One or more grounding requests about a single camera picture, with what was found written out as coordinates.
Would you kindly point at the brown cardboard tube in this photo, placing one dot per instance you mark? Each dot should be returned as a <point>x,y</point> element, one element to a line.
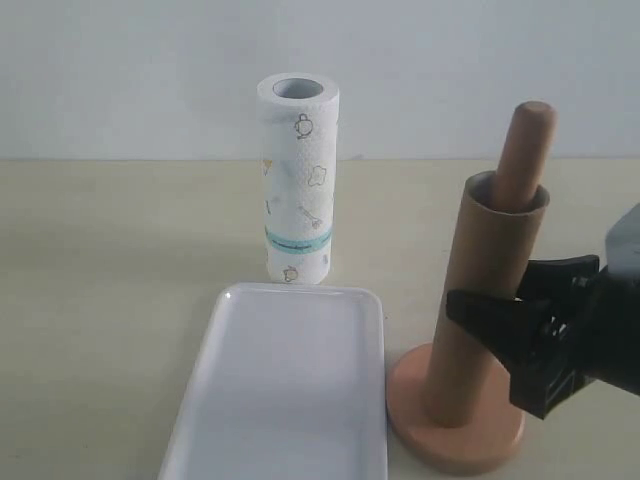
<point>489,254</point>

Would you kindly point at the wooden paper towel holder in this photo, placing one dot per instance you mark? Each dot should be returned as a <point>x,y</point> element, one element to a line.
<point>494,434</point>

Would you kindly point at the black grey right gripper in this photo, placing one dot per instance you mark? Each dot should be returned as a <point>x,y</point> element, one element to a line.
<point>591,333</point>

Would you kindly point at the white rectangular plastic tray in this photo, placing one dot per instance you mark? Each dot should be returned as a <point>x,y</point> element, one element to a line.
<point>288,384</point>

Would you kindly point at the white printed paper towel roll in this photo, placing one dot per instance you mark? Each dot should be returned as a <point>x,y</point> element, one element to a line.
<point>298,119</point>

